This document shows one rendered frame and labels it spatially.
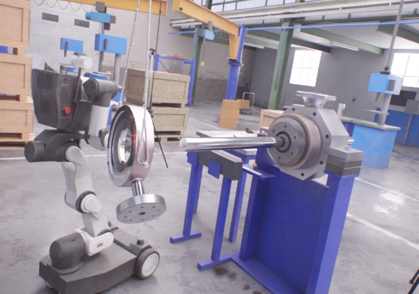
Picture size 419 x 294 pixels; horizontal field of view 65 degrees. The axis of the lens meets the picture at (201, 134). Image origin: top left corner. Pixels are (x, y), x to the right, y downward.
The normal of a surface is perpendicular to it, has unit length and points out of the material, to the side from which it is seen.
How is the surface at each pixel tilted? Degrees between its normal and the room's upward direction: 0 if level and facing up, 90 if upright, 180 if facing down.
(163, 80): 90
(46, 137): 40
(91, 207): 90
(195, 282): 0
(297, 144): 90
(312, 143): 80
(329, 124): 45
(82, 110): 102
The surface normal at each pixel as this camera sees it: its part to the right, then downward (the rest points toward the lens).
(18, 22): 0.56, 0.23
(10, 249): 0.13, -0.97
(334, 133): 0.50, -0.53
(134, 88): -0.74, 0.03
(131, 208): 0.26, 0.81
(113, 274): 0.81, 0.22
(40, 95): -0.49, 0.27
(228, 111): 0.29, 0.22
